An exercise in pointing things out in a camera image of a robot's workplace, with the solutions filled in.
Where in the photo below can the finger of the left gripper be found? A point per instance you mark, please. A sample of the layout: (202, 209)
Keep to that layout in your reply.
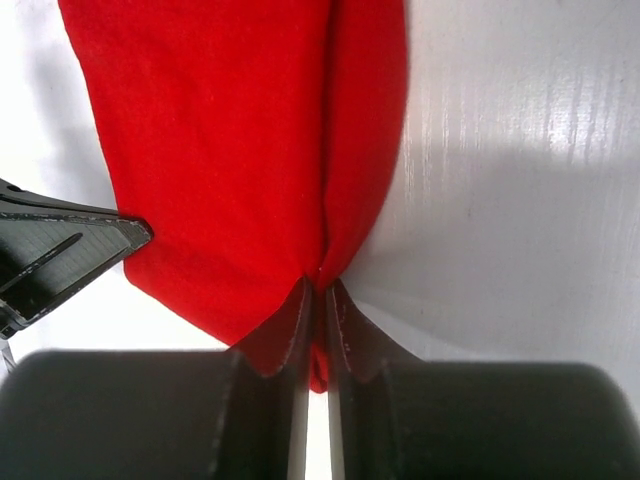
(51, 249)

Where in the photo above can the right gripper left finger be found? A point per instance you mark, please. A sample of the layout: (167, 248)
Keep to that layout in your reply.
(240, 413)

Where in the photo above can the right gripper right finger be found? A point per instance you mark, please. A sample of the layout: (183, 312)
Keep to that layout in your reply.
(396, 416)

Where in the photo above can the red t shirt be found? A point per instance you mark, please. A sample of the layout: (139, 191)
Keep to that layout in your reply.
(257, 138)

